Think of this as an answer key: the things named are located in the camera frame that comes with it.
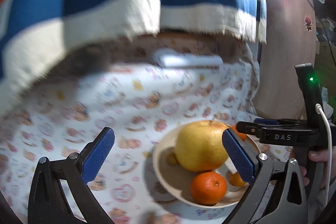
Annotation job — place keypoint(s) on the white plastic device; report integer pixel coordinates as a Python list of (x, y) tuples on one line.
[(189, 60)]

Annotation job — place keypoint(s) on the small orange kumquat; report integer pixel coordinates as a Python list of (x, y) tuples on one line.
[(237, 180)]

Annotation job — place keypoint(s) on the brown longan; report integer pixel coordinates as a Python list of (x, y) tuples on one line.
[(172, 159)]

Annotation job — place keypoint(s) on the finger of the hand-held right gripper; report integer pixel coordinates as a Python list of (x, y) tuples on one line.
[(249, 128), (265, 122)]

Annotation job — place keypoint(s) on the orange mandarin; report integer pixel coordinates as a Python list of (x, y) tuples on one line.
[(208, 188), (240, 136)]

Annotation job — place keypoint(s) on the pink pig sticker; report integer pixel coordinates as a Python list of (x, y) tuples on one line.
[(308, 22)]

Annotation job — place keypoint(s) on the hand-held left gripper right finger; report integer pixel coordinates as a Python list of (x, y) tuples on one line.
[(237, 154)]

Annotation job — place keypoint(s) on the person's right hand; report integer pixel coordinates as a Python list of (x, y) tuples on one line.
[(320, 157)]

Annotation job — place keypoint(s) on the bear print tablecloth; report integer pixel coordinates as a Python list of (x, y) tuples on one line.
[(118, 108)]

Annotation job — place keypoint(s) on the cream round plate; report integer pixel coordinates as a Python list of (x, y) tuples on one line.
[(168, 176)]

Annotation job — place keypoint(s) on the yellow apple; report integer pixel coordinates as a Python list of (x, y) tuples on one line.
[(199, 145)]

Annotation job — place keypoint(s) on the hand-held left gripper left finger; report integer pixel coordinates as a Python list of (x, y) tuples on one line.
[(98, 154)]

